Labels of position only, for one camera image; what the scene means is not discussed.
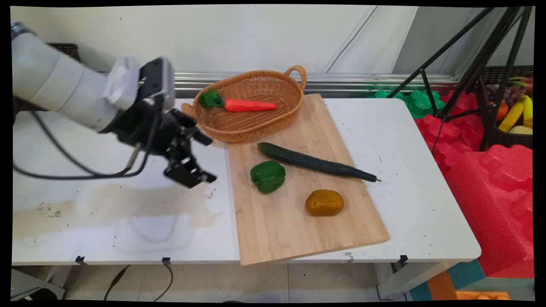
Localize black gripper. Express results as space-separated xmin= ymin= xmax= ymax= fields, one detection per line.
xmin=102 ymin=99 xmax=218 ymax=189

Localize dark green toy cucumber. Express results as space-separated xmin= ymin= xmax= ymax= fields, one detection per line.
xmin=257 ymin=142 xmax=381 ymax=183

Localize brown wicker basket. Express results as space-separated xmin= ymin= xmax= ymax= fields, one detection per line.
xmin=181 ymin=65 xmax=308 ymax=143

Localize orange toy carrot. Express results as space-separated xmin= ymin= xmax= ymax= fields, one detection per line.
xmin=198 ymin=88 xmax=278 ymax=113

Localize green toy bell pepper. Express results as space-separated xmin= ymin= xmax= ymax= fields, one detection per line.
xmin=250 ymin=161 xmax=286 ymax=194

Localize wooden cutting board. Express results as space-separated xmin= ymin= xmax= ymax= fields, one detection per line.
xmin=225 ymin=93 xmax=389 ymax=266

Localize brown toy potato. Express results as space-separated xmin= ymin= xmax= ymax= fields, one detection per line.
xmin=305 ymin=189 xmax=345 ymax=217

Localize black vegetable basket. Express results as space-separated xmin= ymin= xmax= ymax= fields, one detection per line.
xmin=46 ymin=43 xmax=81 ymax=63

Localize grey table leg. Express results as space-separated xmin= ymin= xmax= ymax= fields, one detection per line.
xmin=11 ymin=267 xmax=67 ymax=301
xmin=375 ymin=261 xmax=458 ymax=300

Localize green foam mat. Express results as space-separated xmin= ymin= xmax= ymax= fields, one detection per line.
xmin=368 ymin=89 xmax=446 ymax=119

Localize small red foam mat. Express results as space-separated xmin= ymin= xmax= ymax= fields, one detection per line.
xmin=415 ymin=90 xmax=485 ymax=173

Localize teal and orange foam mat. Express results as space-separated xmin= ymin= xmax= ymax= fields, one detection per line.
xmin=409 ymin=259 xmax=485 ymax=301

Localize black tripod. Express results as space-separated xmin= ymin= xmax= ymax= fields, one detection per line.
xmin=386 ymin=6 xmax=534 ymax=152

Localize large red foam mat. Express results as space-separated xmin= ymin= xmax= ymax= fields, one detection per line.
xmin=444 ymin=144 xmax=534 ymax=278

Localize black fruit basket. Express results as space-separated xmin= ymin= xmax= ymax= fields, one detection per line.
xmin=480 ymin=65 xmax=534 ymax=150

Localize long yellow toy banana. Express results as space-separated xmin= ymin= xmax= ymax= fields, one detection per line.
xmin=498 ymin=97 xmax=525 ymax=133

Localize purple toy grapes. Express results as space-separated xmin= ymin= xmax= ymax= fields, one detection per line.
xmin=486 ymin=83 xmax=528 ymax=106

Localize flat orange object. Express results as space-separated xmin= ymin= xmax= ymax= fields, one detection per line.
xmin=456 ymin=291 xmax=511 ymax=301

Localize short yellow toy banana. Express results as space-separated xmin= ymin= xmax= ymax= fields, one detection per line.
xmin=522 ymin=95 xmax=534 ymax=127

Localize red and green toy fruit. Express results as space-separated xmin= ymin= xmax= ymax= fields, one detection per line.
xmin=508 ymin=76 xmax=534 ymax=95

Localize thin black hanging cable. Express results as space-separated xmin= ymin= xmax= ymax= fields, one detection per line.
xmin=153 ymin=264 xmax=174 ymax=302

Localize black camera cable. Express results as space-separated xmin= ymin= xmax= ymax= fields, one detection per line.
xmin=31 ymin=102 xmax=162 ymax=178

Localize black hanging cable with plug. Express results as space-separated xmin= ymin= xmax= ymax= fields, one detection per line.
xmin=104 ymin=265 xmax=131 ymax=301

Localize aluminium wall rail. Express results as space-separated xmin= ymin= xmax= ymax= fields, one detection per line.
xmin=173 ymin=72 xmax=460 ymax=98

